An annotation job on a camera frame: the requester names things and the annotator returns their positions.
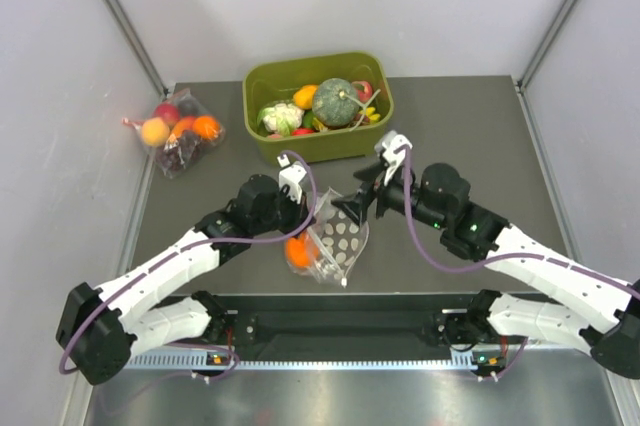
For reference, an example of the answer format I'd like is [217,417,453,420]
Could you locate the aluminium frame post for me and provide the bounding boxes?
[103,0,169,97]
[514,0,580,95]

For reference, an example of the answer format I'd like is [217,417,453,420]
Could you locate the polka dot zip top bag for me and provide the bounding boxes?
[285,189,369,288]

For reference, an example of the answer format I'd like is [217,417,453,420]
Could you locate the fake orange mango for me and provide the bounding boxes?
[293,84,318,110]

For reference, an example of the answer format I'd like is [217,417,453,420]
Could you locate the fake cauliflower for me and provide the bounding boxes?
[257,102,305,137]

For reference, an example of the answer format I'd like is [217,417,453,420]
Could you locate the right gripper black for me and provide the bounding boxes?
[332,160,448,231]

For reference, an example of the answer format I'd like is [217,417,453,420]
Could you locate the fake yellow banana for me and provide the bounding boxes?
[364,106,381,124]

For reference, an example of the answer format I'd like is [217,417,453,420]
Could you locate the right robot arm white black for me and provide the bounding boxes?
[332,163,639,379]

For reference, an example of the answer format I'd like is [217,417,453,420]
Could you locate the fake purple grapes bunch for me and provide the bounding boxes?
[349,114,372,128]

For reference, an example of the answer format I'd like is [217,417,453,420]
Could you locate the grey slotted cable duct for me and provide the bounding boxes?
[124,348,506,371]

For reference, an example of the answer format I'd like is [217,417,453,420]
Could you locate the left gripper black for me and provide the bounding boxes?
[251,185,315,239]

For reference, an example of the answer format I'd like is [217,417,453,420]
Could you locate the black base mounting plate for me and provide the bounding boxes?
[169,290,531,362]

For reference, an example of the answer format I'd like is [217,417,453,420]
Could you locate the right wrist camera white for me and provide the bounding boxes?
[374,130,412,186]

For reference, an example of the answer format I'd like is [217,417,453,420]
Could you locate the clear bag of fake fruit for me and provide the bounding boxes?
[121,88,226,179]

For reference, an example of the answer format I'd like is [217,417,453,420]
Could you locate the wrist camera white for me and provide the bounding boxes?
[374,130,412,186]
[277,154,307,204]

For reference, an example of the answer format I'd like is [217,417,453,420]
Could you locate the left aluminium frame post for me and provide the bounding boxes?
[103,0,169,97]

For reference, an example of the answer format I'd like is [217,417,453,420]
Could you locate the right aluminium frame post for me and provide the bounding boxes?
[514,0,580,95]

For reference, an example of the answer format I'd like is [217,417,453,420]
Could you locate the fake orange fruit in bag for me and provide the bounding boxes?
[285,232,319,270]

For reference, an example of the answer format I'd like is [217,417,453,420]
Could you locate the fake pink apple slice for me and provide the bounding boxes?
[351,80,374,103]

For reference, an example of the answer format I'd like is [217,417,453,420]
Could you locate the green plastic bin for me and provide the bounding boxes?
[242,51,394,164]

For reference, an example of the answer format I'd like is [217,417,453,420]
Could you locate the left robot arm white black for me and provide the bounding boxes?
[55,163,317,385]

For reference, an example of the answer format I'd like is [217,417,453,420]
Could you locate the fake green melon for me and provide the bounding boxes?
[312,78,379,132]

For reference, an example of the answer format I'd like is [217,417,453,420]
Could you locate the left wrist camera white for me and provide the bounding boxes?
[277,154,307,204]

